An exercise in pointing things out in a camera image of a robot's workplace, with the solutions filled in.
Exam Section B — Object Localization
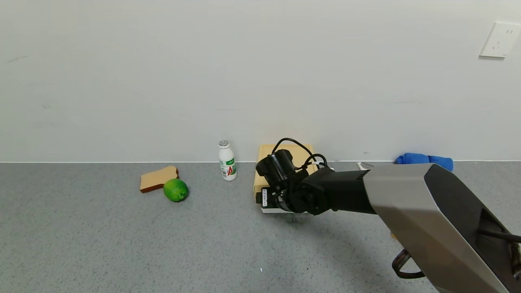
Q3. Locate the yellow drawer cabinet case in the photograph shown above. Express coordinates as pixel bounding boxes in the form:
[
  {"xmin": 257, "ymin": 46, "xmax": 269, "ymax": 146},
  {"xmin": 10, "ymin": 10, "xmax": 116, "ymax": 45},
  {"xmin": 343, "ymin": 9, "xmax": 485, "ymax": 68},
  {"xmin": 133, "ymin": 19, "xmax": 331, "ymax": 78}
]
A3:
[{"xmin": 253, "ymin": 144, "xmax": 316, "ymax": 196}]

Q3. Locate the white milk drink bottle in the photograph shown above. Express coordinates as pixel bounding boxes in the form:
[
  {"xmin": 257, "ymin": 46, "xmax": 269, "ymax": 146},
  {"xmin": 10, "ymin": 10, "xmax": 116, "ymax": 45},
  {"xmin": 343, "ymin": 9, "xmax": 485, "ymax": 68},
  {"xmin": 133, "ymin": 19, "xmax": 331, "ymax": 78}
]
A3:
[{"xmin": 218, "ymin": 140, "xmax": 237, "ymax": 181}]

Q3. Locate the green lime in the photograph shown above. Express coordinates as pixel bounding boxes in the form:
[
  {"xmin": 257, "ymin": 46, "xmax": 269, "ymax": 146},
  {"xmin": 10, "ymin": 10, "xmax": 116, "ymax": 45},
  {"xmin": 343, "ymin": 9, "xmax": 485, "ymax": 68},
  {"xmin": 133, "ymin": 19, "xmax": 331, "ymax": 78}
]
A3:
[{"xmin": 163, "ymin": 178, "xmax": 189, "ymax": 202}]

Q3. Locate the brown toast slice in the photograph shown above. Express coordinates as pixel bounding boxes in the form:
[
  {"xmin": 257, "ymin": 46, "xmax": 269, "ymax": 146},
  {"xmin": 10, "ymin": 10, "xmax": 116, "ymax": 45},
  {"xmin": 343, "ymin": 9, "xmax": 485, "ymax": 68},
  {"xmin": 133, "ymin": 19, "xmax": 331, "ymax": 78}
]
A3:
[{"xmin": 139, "ymin": 166, "xmax": 179, "ymax": 193}]

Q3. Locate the blue rolled towel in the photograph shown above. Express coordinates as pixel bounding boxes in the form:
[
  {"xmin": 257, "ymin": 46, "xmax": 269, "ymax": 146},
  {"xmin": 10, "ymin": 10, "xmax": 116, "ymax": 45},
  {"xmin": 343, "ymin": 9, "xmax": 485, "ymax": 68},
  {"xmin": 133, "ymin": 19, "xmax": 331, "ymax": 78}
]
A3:
[{"xmin": 395, "ymin": 153, "xmax": 454, "ymax": 172}]

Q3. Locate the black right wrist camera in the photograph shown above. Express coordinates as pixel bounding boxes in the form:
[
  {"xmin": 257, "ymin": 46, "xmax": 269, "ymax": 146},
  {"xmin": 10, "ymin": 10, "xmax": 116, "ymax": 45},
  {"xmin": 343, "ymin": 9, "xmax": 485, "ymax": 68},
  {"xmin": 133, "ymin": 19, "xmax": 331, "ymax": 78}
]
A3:
[{"xmin": 256, "ymin": 149, "xmax": 296, "ymax": 188}]

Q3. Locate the black cable bundle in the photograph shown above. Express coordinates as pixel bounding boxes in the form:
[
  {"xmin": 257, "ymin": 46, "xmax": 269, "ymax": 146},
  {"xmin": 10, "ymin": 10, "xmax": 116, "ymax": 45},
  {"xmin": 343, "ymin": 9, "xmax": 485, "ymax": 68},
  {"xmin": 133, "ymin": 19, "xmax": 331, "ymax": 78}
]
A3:
[{"xmin": 271, "ymin": 138, "xmax": 328, "ymax": 169}]

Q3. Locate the brown strap loop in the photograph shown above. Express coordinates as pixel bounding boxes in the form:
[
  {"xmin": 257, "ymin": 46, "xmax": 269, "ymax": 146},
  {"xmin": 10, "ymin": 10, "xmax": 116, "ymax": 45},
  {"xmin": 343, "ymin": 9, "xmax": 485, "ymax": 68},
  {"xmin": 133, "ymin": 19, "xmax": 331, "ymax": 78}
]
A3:
[{"xmin": 392, "ymin": 248, "xmax": 426, "ymax": 280}]

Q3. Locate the white wall socket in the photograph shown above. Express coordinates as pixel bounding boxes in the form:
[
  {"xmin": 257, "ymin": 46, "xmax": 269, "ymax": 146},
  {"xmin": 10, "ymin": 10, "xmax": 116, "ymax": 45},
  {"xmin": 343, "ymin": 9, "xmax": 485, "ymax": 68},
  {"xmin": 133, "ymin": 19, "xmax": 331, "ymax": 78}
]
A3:
[{"xmin": 479, "ymin": 22, "xmax": 521, "ymax": 58}]

